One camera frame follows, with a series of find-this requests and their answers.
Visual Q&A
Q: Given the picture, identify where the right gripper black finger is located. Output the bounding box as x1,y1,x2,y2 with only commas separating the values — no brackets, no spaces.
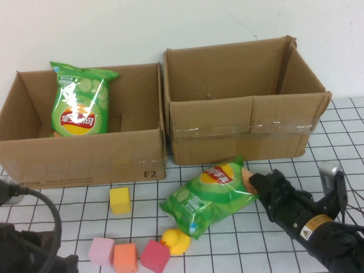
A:
249,172,275,200

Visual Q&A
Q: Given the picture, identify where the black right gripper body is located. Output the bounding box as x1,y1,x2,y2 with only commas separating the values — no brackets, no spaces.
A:
263,169,339,242

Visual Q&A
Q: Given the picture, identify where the green Lay's chip bag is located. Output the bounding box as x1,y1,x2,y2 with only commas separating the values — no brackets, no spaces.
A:
159,155,261,240
49,61,119,138

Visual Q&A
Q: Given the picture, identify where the cardboard box with clear tape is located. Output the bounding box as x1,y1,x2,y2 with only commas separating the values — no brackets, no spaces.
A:
162,35,332,166

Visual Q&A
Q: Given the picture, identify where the yellow rubber duck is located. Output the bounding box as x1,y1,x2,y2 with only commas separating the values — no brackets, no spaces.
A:
159,229,191,256

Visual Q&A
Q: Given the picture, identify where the red foam cube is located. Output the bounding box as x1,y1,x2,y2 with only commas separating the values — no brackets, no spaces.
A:
140,239,171,273

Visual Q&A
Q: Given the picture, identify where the yellow foam cube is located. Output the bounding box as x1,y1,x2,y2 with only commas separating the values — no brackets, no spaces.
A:
109,187,132,214

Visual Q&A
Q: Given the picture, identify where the orange foam cube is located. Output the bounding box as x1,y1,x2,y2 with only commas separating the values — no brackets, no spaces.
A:
113,243,139,273

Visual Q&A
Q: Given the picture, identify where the pink foam cube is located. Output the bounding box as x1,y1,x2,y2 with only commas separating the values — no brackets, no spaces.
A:
87,237,115,267

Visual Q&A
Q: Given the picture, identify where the cardboard box with F2 print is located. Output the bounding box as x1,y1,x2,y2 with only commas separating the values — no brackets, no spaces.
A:
0,63,167,191

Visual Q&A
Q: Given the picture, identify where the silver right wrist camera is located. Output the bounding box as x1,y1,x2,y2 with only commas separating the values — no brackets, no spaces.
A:
318,163,349,217

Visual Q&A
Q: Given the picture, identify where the black cable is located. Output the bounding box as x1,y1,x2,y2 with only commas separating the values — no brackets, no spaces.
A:
0,181,63,273

